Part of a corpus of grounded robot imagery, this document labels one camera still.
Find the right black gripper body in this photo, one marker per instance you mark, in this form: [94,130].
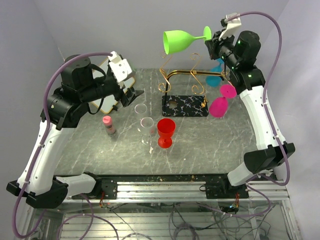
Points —
[223,49]

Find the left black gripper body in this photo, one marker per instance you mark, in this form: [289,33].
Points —
[108,88]

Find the blue plastic wine glass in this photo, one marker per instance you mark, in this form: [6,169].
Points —
[214,81]

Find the red plastic wine glass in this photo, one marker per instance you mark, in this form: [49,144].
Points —
[165,128]

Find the green plastic wine glass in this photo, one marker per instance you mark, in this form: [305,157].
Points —
[175,41]

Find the gold wine glass rack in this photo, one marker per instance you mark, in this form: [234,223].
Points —
[195,105]

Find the magenta plastic wine glass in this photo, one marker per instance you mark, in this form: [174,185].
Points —
[220,105]

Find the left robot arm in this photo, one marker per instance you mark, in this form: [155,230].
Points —
[66,100]

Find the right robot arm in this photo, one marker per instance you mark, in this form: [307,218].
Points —
[239,55]

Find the rear clear wine glass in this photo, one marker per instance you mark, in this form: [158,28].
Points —
[141,110]

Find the clear wine glass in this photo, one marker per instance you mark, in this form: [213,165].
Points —
[147,129]
[141,110]

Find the front clear wine glass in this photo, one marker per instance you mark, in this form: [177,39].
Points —
[147,129]

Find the gold framed whiteboard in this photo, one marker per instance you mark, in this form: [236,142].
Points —
[109,101]

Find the pink capped small bottle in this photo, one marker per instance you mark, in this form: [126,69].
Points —
[108,124]

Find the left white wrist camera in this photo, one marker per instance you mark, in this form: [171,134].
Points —
[120,67]

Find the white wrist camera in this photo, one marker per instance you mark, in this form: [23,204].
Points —
[230,24]
[120,67]

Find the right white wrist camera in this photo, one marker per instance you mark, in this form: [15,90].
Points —
[230,24]

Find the aluminium mounting rail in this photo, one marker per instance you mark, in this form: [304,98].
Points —
[152,192]

